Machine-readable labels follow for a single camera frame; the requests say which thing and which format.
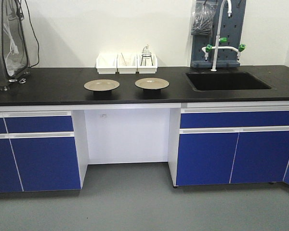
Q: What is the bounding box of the left white storage bin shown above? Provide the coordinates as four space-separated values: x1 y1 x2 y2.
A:
96 53 117 75

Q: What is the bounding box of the black sink basin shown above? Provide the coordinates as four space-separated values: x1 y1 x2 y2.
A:
186 72 271 91

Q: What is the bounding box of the left blue cabinet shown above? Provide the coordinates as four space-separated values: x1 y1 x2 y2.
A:
0 109 89 193

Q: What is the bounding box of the black wire tripod stand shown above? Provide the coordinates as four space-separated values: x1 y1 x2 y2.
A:
140 54 153 66

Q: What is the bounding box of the black power cable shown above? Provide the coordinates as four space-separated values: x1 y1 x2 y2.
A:
14 0 40 68

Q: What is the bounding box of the blue cabinet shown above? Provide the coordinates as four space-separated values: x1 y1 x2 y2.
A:
0 109 89 193
168 101 289 187

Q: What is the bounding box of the clear plastic bag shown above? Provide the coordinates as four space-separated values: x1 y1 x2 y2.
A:
191 0 218 37

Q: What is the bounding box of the beige round plate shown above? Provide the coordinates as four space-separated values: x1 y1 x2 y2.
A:
84 79 120 91
135 77 169 90

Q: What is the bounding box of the middle white storage bin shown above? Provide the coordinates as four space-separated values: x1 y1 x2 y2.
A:
117 53 137 74

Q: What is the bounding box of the stainless steel machine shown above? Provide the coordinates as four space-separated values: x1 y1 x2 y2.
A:
0 0 30 91

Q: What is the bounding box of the white gooseneck lab faucet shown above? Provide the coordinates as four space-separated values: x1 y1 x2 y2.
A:
204 0 246 72

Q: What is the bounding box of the white storage bin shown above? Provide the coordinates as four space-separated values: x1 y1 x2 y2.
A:
117 53 137 74
96 53 117 75
137 54 158 74

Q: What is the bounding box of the right blue cabinet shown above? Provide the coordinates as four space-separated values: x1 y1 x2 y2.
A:
168 101 289 187

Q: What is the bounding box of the grey pegboard drying rack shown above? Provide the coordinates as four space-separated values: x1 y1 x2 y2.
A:
190 0 246 69

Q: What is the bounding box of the right white storage bin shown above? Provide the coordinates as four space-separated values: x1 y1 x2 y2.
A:
137 54 158 74

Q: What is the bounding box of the glass flask with stopper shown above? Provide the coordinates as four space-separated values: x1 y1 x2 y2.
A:
142 44 152 58

